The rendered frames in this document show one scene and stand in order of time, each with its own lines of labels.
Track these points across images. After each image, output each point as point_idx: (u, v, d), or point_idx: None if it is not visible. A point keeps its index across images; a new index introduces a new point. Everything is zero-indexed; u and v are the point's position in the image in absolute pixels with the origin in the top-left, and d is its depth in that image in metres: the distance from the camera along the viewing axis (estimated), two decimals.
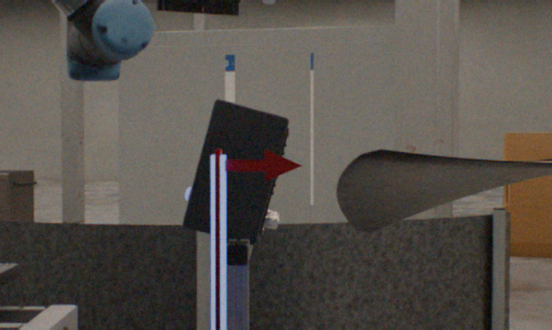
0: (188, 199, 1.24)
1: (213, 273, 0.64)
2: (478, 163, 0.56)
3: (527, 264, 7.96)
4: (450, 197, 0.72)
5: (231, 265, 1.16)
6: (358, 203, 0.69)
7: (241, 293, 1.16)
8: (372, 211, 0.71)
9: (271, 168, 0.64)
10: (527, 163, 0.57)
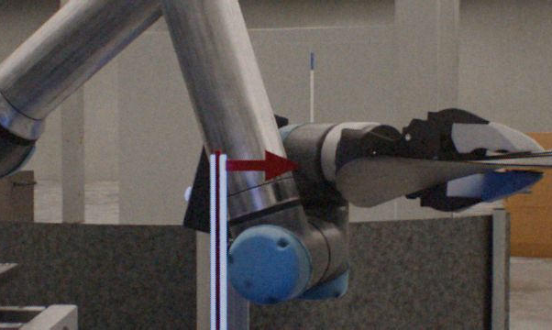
0: (188, 199, 1.24)
1: (213, 273, 0.64)
2: (477, 165, 0.56)
3: (527, 264, 7.96)
4: (449, 179, 0.72)
5: None
6: (358, 187, 0.69)
7: None
8: (371, 192, 0.72)
9: (271, 168, 0.64)
10: (527, 166, 0.57)
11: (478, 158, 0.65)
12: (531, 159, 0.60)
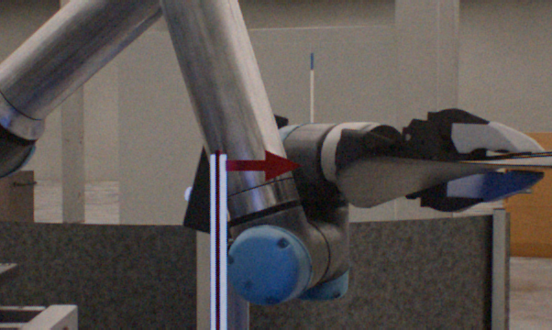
0: (188, 199, 1.24)
1: (213, 273, 0.64)
2: (478, 166, 0.56)
3: (527, 264, 7.96)
4: (449, 179, 0.72)
5: None
6: (358, 188, 0.69)
7: None
8: (371, 192, 0.72)
9: (271, 168, 0.64)
10: (527, 166, 0.57)
11: (478, 158, 0.65)
12: (531, 159, 0.60)
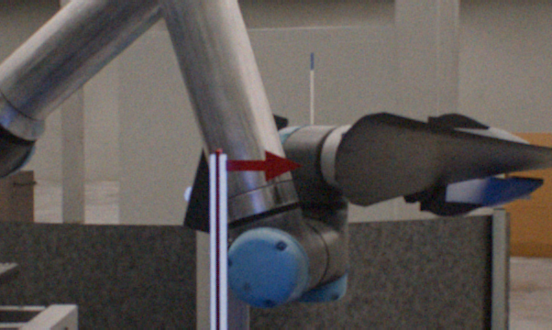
0: (188, 199, 1.24)
1: (213, 273, 0.64)
2: (479, 138, 0.56)
3: (527, 264, 7.96)
4: (447, 180, 0.72)
5: None
6: (355, 173, 0.69)
7: None
8: (368, 183, 0.71)
9: (271, 168, 0.64)
10: (528, 145, 0.57)
11: None
12: None
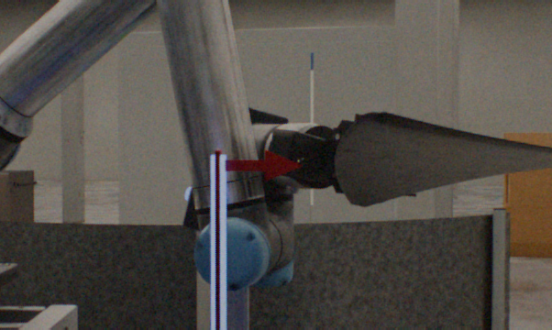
0: (188, 199, 1.24)
1: (213, 273, 0.64)
2: (479, 138, 0.56)
3: (527, 264, 7.96)
4: (447, 180, 0.72)
5: None
6: (355, 173, 0.69)
7: (241, 293, 1.16)
8: (368, 183, 0.71)
9: (271, 168, 0.64)
10: (528, 146, 0.57)
11: None
12: None
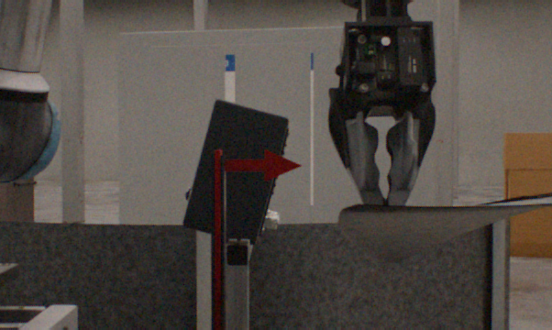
0: (188, 199, 1.24)
1: (213, 273, 0.64)
2: (453, 209, 0.61)
3: (527, 264, 7.96)
4: (464, 229, 0.76)
5: (231, 265, 1.16)
6: (371, 242, 0.74)
7: (241, 293, 1.16)
8: (389, 246, 0.76)
9: (271, 168, 0.64)
10: (502, 207, 0.61)
11: (474, 205, 0.69)
12: (513, 202, 0.64)
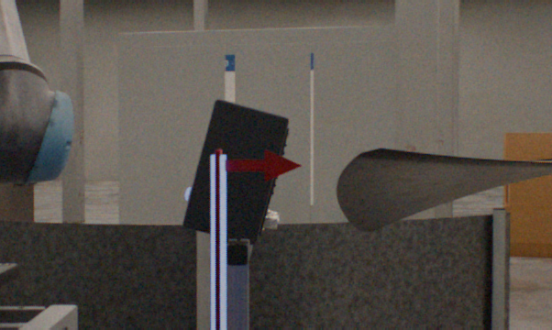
0: (188, 199, 1.24)
1: (213, 273, 0.64)
2: None
3: (527, 264, 7.96)
4: None
5: (231, 265, 1.16)
6: None
7: (241, 293, 1.16)
8: None
9: (271, 168, 0.64)
10: None
11: None
12: None
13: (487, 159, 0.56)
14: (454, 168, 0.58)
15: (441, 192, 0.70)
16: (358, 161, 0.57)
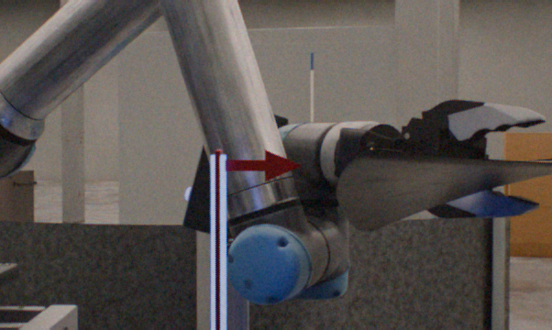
0: (188, 199, 1.24)
1: (213, 273, 0.64)
2: None
3: (527, 264, 7.96)
4: None
5: None
6: None
7: None
8: None
9: (271, 168, 0.64)
10: None
11: None
12: None
13: (487, 159, 0.56)
14: (454, 168, 0.58)
15: (441, 192, 0.70)
16: (358, 161, 0.57)
